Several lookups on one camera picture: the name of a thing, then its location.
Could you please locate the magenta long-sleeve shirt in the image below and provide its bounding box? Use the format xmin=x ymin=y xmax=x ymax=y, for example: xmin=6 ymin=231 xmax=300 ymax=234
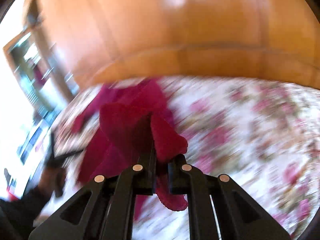
xmin=70 ymin=78 xmax=189 ymax=221

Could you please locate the person's left hand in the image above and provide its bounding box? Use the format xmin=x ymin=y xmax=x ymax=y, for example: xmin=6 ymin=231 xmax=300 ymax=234
xmin=37 ymin=167 xmax=66 ymax=199

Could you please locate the wooden framed mirror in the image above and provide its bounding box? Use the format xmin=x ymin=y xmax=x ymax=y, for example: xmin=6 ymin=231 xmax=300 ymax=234
xmin=3 ymin=27 xmax=75 ymax=120

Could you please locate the floral bed cover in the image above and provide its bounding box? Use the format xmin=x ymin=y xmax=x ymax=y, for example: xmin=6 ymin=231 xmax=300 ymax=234
xmin=34 ymin=75 xmax=320 ymax=240

